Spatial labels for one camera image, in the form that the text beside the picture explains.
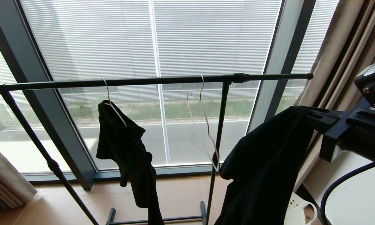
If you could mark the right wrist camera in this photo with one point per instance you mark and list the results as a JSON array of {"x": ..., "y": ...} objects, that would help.
[{"x": 373, "y": 78}]

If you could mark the white laundry basket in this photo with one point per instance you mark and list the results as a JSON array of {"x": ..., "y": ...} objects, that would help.
[{"x": 295, "y": 209}]

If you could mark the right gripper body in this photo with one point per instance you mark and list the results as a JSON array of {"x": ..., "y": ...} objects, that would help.
[{"x": 356, "y": 134}]

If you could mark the window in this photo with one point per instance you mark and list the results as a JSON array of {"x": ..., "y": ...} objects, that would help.
[{"x": 206, "y": 40}]

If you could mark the black shorts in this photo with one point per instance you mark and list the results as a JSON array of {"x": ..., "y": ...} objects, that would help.
[{"x": 128, "y": 150}]

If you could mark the pink clothes hanger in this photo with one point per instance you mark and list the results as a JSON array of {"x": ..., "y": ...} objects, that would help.
[
  {"x": 107, "y": 90},
  {"x": 203, "y": 84}
]

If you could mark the beige curtain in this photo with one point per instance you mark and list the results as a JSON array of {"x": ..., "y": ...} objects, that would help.
[
  {"x": 337, "y": 62},
  {"x": 6, "y": 181}
]

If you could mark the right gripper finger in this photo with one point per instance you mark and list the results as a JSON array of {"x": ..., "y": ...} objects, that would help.
[
  {"x": 329, "y": 115},
  {"x": 326, "y": 126}
]

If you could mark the black clothes rack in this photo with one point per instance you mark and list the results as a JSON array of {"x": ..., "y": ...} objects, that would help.
[{"x": 143, "y": 82}]

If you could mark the black garment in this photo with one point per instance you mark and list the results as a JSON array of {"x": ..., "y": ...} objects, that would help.
[{"x": 262, "y": 162}]

